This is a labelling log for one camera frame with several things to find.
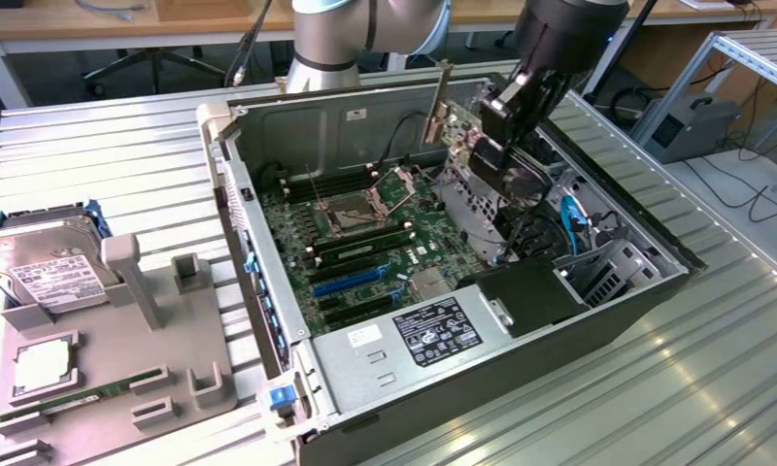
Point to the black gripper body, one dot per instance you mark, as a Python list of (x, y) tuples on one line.
[(562, 34)]

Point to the green expansion card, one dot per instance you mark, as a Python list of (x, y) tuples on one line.
[(492, 167)]

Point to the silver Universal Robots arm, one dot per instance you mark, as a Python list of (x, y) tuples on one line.
[(336, 48)]

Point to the black slanted stand pole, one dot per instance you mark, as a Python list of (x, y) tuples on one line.
[(612, 63)]

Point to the wooden desk with boxes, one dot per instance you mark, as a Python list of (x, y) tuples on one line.
[(686, 12)]

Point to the perforated metal drive cage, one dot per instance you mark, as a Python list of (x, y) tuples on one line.
[(478, 213)]

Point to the metal socket cover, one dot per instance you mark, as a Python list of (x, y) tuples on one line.
[(401, 187)]

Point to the grey box device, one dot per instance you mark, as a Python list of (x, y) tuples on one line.
[(693, 126)]

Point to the green motherboard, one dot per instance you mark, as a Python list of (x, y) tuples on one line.
[(430, 233)]

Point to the black RAM slot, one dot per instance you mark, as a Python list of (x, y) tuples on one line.
[(324, 176), (330, 190)]

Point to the CPU socket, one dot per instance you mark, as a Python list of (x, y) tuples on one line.
[(349, 217)]

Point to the thin metal locking lever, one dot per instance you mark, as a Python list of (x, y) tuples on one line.
[(316, 187)]

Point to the installed RAM stick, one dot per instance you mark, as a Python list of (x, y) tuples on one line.
[(362, 247)]

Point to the black air shroud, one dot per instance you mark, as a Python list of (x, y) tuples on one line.
[(524, 291)]

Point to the silver chipset heatsink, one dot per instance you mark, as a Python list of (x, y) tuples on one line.
[(432, 284)]

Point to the slotted metal disk bay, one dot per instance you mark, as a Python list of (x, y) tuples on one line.
[(598, 286)]

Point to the blue expansion slot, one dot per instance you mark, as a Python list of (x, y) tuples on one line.
[(349, 282)]

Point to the black expansion slot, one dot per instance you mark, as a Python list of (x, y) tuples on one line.
[(356, 302), (365, 314)]

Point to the black office chair base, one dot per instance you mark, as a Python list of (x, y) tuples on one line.
[(152, 60)]

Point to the grey power supply unit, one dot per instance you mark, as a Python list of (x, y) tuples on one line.
[(394, 383)]

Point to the open dark PC case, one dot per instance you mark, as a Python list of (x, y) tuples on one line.
[(426, 417)]

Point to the long wooden desk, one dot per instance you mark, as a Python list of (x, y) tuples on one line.
[(104, 24)]

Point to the blue disk caddy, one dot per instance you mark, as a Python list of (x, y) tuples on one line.
[(97, 218)]

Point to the blue case latch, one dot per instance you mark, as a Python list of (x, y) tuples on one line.
[(278, 398)]

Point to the grey parts rack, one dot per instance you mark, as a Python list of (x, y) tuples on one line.
[(136, 349)]

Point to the silver hard disk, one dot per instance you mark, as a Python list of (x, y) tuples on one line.
[(52, 276)]

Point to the green RAM stick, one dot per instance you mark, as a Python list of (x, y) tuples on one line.
[(97, 395)]

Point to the silver CPU chip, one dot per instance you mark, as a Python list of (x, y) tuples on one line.
[(41, 364)]

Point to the aluminium frame table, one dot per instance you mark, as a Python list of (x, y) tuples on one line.
[(757, 53)]

